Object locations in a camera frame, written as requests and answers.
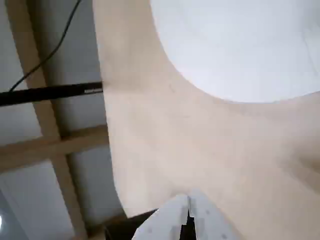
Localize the white round plate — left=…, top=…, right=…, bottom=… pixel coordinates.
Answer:
left=149, top=0, right=320, bottom=104

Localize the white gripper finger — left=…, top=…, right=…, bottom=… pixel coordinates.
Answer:
left=188, top=188, right=237, bottom=240
left=132, top=194, right=189, bottom=240

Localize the wooden frame furniture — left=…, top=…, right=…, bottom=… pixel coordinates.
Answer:
left=0, top=0, right=111, bottom=240

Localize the thin black background cable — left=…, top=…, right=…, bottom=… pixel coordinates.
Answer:
left=9, top=0, right=82, bottom=92

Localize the black bar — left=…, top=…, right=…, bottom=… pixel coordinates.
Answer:
left=0, top=81, right=104, bottom=107

